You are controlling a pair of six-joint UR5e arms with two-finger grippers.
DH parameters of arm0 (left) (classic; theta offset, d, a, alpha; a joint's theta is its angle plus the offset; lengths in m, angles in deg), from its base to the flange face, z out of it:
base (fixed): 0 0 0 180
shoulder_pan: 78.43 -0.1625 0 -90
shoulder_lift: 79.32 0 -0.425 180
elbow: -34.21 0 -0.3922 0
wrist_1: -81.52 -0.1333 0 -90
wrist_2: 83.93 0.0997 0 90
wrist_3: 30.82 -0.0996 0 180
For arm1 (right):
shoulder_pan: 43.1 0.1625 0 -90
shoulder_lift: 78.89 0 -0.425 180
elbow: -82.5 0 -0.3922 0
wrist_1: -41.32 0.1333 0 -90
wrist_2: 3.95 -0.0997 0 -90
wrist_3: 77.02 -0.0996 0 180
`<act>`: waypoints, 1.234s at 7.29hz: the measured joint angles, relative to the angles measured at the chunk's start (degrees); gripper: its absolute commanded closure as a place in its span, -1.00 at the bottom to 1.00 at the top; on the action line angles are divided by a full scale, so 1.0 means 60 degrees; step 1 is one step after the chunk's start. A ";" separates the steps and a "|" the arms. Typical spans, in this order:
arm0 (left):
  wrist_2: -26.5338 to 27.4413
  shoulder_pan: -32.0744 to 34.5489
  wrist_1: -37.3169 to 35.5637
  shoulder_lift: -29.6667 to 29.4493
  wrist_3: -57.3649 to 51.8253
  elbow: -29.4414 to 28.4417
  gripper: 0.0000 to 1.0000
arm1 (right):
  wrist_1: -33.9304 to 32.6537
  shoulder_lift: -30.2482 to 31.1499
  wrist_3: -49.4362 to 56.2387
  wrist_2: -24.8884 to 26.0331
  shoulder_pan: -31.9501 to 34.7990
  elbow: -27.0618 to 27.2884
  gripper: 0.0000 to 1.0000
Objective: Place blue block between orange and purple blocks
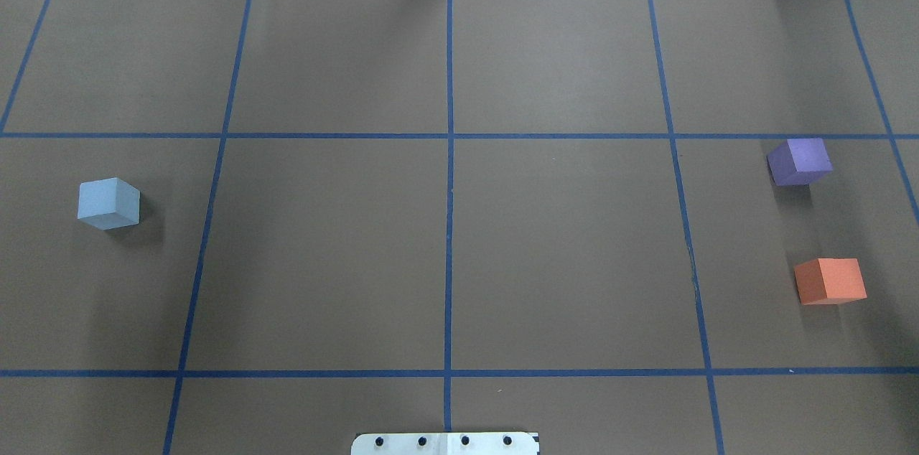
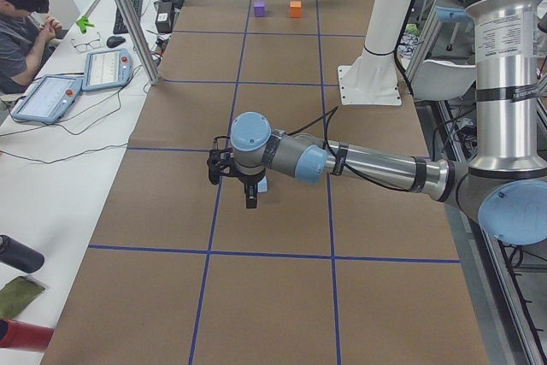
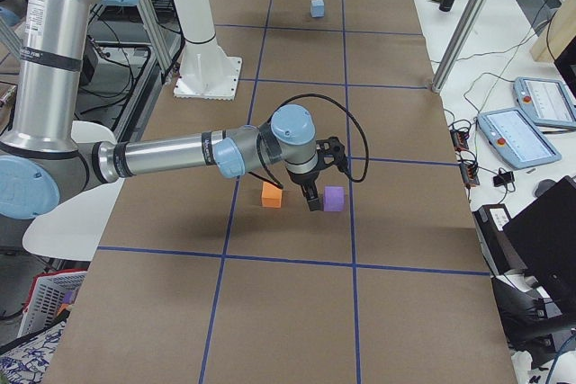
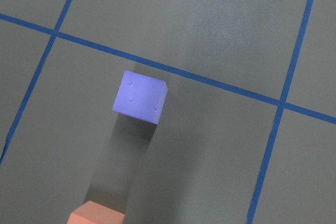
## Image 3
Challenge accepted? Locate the far teach pendant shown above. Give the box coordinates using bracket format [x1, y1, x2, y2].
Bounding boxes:
[513, 76, 575, 130]

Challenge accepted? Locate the white plastic basket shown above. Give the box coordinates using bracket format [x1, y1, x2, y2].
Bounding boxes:
[18, 269, 87, 337]

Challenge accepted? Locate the near teach pendant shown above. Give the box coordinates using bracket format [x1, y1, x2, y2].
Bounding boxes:
[477, 108, 562, 169]

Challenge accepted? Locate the teach pendant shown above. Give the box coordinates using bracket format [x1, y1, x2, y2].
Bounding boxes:
[477, 108, 562, 169]
[513, 76, 575, 130]

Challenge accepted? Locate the aluminium frame post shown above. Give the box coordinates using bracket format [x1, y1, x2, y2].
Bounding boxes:
[431, 0, 487, 94]

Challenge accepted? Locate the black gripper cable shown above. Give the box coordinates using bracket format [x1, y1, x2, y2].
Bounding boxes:
[246, 94, 371, 190]

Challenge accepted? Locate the light blue foam block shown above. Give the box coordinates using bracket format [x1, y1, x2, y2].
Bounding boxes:
[310, 0, 325, 19]

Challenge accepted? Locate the purple foam block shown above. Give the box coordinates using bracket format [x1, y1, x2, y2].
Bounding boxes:
[323, 185, 347, 212]

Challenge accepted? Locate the black monitor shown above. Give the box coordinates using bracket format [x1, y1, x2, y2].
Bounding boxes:
[504, 176, 575, 304]

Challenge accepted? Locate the white camera post base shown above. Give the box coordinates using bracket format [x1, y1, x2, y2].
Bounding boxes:
[173, 0, 242, 100]

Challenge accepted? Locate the orange foam block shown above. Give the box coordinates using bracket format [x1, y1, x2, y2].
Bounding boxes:
[261, 183, 283, 209]

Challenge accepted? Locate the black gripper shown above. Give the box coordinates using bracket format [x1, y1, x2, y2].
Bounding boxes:
[288, 136, 346, 211]

